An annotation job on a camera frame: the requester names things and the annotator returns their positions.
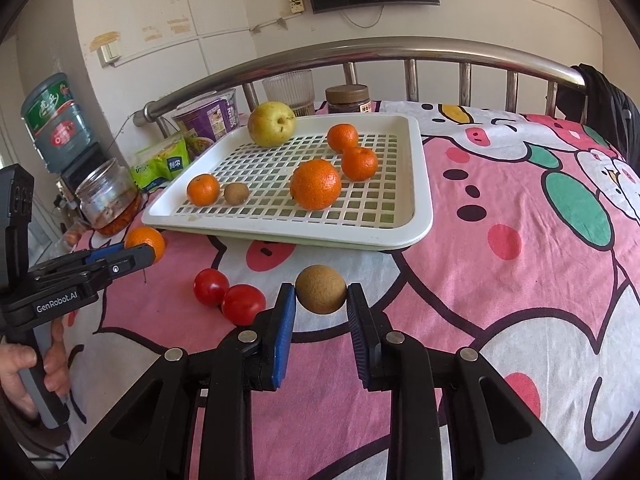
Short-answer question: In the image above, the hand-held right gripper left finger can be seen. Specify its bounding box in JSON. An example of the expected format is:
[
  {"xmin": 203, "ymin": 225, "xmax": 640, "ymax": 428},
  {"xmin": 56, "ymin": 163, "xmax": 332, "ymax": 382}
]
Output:
[{"xmin": 60, "ymin": 282, "xmax": 298, "ymax": 480}]

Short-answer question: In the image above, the red tomato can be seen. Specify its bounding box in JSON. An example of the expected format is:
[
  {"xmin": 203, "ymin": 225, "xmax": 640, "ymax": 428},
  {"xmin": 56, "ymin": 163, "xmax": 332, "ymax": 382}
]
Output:
[
  {"xmin": 221, "ymin": 284, "xmax": 267, "ymax": 326},
  {"xmin": 193, "ymin": 268, "xmax": 231, "ymax": 307}
]

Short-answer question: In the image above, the brown kiwi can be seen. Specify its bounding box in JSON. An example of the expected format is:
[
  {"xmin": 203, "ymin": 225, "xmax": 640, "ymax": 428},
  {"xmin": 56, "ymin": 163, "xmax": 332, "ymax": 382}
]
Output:
[{"xmin": 223, "ymin": 182, "xmax": 250, "ymax": 206}]

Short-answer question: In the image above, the person's left hand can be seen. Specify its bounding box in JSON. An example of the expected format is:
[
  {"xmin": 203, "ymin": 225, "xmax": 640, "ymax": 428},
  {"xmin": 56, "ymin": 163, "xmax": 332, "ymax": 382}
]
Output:
[{"xmin": 0, "ymin": 317, "xmax": 71, "ymax": 423}]

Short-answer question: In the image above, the television cable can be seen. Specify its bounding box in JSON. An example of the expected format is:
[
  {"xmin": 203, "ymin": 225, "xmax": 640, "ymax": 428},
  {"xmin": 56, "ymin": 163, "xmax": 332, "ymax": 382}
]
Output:
[{"xmin": 342, "ymin": 10, "xmax": 386, "ymax": 29}]

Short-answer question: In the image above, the round brown fruit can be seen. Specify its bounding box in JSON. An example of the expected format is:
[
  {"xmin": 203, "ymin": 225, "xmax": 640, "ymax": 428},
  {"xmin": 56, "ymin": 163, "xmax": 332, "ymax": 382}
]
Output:
[{"xmin": 295, "ymin": 265, "xmax": 347, "ymax": 315}]

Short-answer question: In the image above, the pink cartoon printed bedsheet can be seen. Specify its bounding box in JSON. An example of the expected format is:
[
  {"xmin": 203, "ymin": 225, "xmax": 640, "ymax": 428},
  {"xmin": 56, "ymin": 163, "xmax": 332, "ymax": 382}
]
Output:
[{"xmin": 65, "ymin": 100, "xmax": 640, "ymax": 480}]

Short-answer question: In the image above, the black water dispenser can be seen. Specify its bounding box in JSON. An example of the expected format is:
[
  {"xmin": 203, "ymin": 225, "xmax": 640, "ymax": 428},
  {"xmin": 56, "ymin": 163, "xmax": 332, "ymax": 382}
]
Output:
[{"xmin": 60, "ymin": 142, "xmax": 108, "ymax": 201}]

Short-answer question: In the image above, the purple instant noodle cup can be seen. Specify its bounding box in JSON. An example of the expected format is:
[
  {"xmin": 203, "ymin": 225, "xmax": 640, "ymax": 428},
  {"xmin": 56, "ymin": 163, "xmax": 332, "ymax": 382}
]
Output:
[{"xmin": 172, "ymin": 89, "xmax": 238, "ymax": 153}]

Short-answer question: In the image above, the white perforated plastic tray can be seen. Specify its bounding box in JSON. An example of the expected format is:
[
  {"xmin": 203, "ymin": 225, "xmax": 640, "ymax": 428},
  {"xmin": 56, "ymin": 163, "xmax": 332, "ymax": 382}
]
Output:
[{"xmin": 141, "ymin": 112, "xmax": 434, "ymax": 252}]

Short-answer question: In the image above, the green snack packet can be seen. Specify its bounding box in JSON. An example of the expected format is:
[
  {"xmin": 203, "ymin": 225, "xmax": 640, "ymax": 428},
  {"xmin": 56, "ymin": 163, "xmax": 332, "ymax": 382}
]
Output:
[{"xmin": 131, "ymin": 132, "xmax": 191, "ymax": 192}]

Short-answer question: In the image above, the white wall cable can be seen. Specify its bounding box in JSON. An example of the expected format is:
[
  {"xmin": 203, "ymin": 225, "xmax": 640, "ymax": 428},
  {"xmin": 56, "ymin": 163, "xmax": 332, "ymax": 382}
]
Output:
[{"xmin": 250, "ymin": 12, "xmax": 293, "ymax": 33}]

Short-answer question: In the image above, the metal bed rail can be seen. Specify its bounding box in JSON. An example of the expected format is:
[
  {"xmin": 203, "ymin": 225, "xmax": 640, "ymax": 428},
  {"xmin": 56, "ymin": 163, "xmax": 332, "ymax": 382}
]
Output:
[{"xmin": 143, "ymin": 42, "xmax": 586, "ymax": 126}]

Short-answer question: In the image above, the large orange tangerine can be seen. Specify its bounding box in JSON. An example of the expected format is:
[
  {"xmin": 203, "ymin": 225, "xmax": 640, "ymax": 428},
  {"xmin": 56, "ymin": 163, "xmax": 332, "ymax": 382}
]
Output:
[{"xmin": 290, "ymin": 158, "xmax": 343, "ymax": 211}]

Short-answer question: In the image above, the black backpack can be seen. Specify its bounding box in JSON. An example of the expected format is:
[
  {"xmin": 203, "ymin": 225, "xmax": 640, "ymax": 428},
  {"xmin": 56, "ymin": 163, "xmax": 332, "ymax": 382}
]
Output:
[{"xmin": 557, "ymin": 63, "xmax": 640, "ymax": 161}]

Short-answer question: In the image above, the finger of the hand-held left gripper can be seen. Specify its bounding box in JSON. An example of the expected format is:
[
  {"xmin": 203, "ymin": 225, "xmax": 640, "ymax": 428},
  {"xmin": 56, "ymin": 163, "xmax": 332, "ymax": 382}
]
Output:
[
  {"xmin": 30, "ymin": 243, "xmax": 127, "ymax": 286},
  {"xmin": 37, "ymin": 246, "xmax": 153, "ymax": 302}
]

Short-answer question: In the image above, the clear plastic bag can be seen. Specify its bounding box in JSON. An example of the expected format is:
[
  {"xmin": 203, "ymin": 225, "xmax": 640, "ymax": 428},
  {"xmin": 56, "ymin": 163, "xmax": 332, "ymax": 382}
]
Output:
[{"xmin": 54, "ymin": 192, "xmax": 93, "ymax": 251}]

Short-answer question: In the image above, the clear ribbed glass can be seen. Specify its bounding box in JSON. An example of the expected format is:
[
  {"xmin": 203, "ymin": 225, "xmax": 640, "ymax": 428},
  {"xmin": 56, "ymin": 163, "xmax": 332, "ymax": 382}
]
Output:
[{"xmin": 262, "ymin": 70, "xmax": 316, "ymax": 117}]

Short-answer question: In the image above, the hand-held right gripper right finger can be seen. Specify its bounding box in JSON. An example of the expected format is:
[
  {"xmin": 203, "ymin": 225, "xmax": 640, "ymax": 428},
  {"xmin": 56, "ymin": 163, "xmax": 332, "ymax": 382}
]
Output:
[{"xmin": 346, "ymin": 282, "xmax": 583, "ymax": 480}]

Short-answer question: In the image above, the brown lidded jar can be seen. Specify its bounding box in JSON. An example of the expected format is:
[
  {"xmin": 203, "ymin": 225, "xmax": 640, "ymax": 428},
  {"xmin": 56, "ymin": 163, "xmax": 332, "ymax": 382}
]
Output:
[{"xmin": 325, "ymin": 85, "xmax": 371, "ymax": 114}]

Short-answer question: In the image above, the blue water jug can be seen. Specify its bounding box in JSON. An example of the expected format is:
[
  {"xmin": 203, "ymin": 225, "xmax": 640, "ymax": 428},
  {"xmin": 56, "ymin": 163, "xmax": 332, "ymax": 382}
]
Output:
[{"xmin": 21, "ymin": 72, "xmax": 97, "ymax": 173}]

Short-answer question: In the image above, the glass jar with pickles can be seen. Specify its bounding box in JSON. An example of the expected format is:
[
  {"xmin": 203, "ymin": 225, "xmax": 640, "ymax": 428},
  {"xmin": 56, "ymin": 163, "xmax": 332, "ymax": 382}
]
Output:
[{"xmin": 75, "ymin": 158, "xmax": 142, "ymax": 236}]

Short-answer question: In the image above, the yellow pear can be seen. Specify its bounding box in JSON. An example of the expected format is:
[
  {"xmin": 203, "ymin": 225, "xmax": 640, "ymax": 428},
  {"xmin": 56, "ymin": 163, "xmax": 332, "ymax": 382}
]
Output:
[{"xmin": 248, "ymin": 102, "xmax": 296, "ymax": 148}]

